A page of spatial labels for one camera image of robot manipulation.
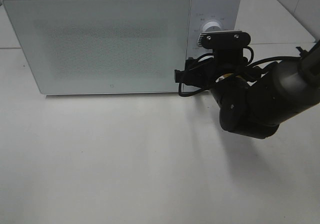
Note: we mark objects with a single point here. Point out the white microwave door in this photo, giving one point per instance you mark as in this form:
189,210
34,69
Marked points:
102,46

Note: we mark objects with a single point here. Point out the upper white power knob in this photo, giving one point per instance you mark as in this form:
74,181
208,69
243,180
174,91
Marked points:
212,26

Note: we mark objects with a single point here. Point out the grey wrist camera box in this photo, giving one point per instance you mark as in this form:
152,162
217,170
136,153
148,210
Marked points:
224,40

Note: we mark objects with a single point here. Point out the white timer knob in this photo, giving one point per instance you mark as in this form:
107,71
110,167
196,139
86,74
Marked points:
206,57

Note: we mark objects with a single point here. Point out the white microwave oven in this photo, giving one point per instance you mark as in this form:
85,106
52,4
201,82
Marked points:
212,7

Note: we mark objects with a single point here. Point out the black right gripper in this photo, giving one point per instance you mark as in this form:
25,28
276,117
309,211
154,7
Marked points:
202,74

